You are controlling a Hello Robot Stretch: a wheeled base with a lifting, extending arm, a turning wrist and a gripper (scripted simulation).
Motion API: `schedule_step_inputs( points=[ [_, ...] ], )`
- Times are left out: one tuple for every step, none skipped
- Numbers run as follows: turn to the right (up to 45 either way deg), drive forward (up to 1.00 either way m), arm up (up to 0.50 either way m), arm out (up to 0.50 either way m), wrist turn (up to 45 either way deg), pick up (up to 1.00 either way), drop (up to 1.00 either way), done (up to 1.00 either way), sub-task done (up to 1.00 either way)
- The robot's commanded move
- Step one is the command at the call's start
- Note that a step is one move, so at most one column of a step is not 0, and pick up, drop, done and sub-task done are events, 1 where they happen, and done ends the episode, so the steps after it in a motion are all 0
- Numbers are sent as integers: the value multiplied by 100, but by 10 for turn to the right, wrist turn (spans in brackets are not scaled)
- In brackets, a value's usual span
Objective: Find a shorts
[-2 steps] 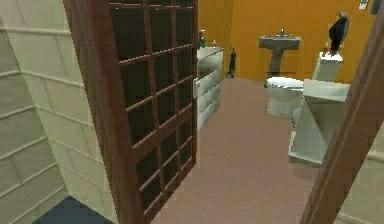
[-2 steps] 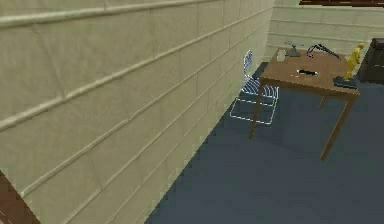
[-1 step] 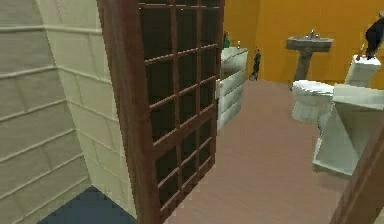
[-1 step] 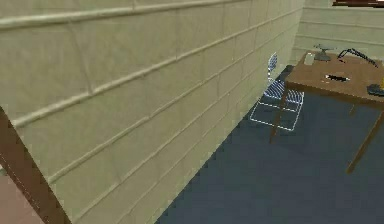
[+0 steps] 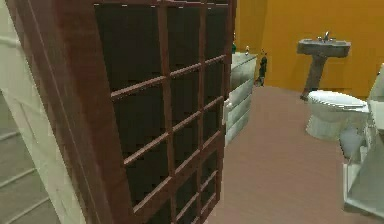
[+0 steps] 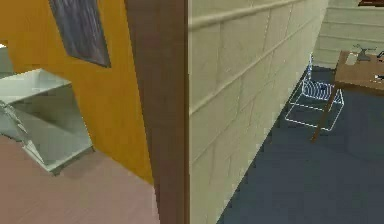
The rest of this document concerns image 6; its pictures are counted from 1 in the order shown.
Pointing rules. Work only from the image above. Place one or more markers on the grey desk lamp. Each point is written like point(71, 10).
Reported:
point(363, 53)

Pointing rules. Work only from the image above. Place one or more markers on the brown wooden table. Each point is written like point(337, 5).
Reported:
point(361, 75)

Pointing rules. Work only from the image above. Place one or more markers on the dark brown wall frame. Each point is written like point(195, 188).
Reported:
point(370, 2)

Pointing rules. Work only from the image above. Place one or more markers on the white paper sheet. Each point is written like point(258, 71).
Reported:
point(351, 59)

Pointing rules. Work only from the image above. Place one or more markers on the white open shelf unit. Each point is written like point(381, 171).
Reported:
point(43, 113)

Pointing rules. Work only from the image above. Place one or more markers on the grey framed wall picture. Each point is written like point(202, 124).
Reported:
point(81, 30)

